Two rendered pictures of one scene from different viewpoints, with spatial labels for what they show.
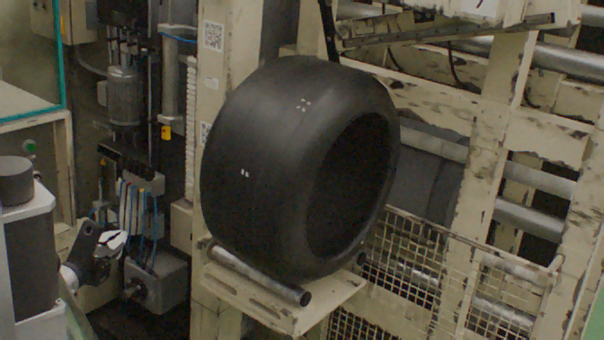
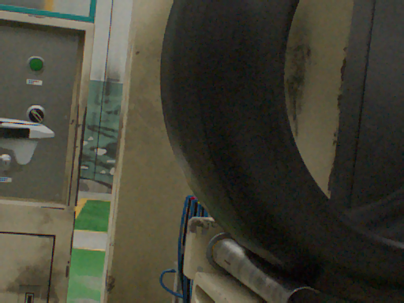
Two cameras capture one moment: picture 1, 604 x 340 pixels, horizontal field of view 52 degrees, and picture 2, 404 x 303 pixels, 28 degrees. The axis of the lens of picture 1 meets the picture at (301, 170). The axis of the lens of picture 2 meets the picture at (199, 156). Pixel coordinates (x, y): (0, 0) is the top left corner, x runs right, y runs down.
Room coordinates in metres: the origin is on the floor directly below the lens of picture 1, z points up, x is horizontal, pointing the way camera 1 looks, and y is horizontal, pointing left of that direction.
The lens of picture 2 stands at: (0.57, -0.55, 1.11)
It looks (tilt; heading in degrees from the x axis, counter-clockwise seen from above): 3 degrees down; 41
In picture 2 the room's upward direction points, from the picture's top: 6 degrees clockwise
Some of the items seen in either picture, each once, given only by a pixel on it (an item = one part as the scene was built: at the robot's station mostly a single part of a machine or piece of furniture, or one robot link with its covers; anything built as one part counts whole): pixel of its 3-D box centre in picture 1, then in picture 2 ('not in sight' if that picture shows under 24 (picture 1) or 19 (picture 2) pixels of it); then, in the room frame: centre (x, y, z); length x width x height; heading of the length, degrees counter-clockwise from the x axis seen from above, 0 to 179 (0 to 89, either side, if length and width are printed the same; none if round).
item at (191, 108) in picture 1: (197, 134); not in sight; (1.74, 0.32, 1.19); 0.05 x 0.04 x 0.48; 145
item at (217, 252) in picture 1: (257, 273); (259, 274); (1.47, 0.09, 0.90); 0.35 x 0.05 x 0.05; 55
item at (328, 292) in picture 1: (284, 282); not in sight; (1.59, 0.02, 0.80); 0.37 x 0.36 x 0.02; 145
